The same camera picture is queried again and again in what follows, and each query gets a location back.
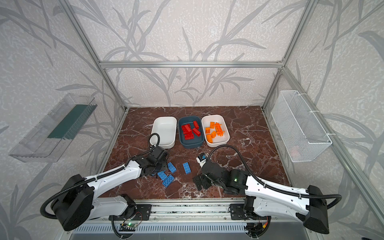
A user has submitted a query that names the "blue brick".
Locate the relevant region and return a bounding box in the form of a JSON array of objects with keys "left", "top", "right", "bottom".
[
  {"left": 168, "top": 162, "right": 177, "bottom": 173},
  {"left": 163, "top": 175, "right": 175, "bottom": 188},
  {"left": 183, "top": 163, "right": 192, "bottom": 174},
  {"left": 158, "top": 171, "right": 168, "bottom": 181}
]

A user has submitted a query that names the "orange lego chassis plate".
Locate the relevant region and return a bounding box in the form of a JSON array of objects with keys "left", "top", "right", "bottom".
[{"left": 214, "top": 123, "right": 225, "bottom": 137}]

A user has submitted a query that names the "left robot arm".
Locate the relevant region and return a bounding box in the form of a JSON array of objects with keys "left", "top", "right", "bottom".
[{"left": 40, "top": 146, "right": 169, "bottom": 231}]

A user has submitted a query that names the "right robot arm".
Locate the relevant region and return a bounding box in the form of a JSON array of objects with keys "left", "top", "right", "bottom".
[{"left": 193, "top": 162, "right": 330, "bottom": 234}]

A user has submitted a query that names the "left white plastic bin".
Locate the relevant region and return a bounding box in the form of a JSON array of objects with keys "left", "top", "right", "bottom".
[{"left": 151, "top": 117, "right": 177, "bottom": 149}]

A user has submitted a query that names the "white plastic bin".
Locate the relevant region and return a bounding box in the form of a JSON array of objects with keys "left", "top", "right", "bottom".
[
  {"left": 202, "top": 115, "right": 230, "bottom": 148},
  {"left": 151, "top": 117, "right": 177, "bottom": 149}
]

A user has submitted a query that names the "teal plastic bin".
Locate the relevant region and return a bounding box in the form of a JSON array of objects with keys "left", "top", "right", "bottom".
[{"left": 178, "top": 116, "right": 205, "bottom": 149}]

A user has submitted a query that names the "right white plastic bin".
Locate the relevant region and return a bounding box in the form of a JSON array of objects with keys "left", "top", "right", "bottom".
[{"left": 202, "top": 115, "right": 230, "bottom": 148}]

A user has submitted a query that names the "green circuit board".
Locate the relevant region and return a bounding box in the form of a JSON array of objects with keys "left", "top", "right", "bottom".
[{"left": 119, "top": 223, "right": 140, "bottom": 232}]

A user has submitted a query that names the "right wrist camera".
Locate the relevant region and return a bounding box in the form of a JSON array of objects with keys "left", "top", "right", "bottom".
[{"left": 196, "top": 153, "right": 207, "bottom": 168}]

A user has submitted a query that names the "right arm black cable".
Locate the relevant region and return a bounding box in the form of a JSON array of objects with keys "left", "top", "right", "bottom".
[{"left": 207, "top": 144, "right": 343, "bottom": 210}]

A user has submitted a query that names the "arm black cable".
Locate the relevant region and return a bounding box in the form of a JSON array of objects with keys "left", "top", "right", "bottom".
[
  {"left": 207, "top": 144, "right": 343, "bottom": 210},
  {"left": 39, "top": 132, "right": 161, "bottom": 220}
]

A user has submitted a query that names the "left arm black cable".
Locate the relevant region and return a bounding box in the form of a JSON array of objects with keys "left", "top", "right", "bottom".
[{"left": 39, "top": 132, "right": 161, "bottom": 220}]

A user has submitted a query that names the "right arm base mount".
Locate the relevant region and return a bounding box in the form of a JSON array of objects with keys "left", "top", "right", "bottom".
[{"left": 229, "top": 204, "right": 248, "bottom": 221}]

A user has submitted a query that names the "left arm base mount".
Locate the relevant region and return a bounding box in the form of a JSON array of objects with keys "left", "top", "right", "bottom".
[{"left": 129, "top": 204, "right": 152, "bottom": 221}]

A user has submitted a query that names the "white wire basket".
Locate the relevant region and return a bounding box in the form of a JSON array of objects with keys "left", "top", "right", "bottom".
[{"left": 271, "top": 90, "right": 333, "bottom": 163}]

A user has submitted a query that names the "clear wall shelf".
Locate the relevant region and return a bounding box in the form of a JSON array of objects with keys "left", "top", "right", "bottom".
[{"left": 9, "top": 94, "right": 97, "bottom": 163}]

